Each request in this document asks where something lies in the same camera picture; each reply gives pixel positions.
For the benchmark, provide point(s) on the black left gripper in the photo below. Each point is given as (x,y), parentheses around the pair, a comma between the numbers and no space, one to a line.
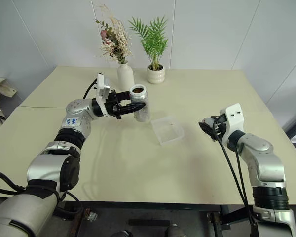
(112,105)

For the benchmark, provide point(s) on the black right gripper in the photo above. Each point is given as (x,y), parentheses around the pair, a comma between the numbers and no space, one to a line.
(220,128)

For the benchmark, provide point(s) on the grey rounded object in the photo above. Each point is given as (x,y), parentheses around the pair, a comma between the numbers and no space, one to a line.
(207,121)

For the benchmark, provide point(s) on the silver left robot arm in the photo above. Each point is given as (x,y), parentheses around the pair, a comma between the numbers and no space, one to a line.
(74,123)

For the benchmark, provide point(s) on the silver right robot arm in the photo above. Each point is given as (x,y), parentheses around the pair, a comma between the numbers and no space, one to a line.
(264,160)

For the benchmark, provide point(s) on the clear plastic tray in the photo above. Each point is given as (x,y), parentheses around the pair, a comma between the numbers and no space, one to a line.
(168,129)

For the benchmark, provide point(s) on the white ceramic vase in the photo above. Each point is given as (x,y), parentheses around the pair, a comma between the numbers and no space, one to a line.
(125,76)

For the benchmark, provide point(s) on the cream ribbed plant pot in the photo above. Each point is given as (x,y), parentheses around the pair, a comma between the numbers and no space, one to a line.
(156,75)

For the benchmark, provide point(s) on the dried flower bouquet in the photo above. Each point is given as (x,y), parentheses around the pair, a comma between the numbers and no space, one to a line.
(113,39)

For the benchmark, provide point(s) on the green palm plant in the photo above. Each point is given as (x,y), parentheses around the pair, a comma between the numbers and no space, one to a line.
(153,39)

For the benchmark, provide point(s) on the dark rounded shape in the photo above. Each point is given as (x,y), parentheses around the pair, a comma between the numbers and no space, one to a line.
(122,233)
(175,230)

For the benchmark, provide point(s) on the grey caster wheel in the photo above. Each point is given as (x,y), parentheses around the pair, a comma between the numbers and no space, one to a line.
(91,215)

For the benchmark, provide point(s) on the beige fabric bag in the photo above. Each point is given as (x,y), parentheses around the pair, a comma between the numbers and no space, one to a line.
(0,98)

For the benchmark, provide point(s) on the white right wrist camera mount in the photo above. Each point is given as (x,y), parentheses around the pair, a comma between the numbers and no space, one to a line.
(234,118)

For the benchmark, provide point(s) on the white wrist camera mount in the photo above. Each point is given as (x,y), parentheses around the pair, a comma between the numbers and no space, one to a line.
(234,118)
(103,86)

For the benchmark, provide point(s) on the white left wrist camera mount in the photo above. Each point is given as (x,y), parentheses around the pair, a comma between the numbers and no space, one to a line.
(103,86)

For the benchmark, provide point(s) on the black metal table frame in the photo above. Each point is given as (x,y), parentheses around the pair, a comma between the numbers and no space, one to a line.
(150,205)

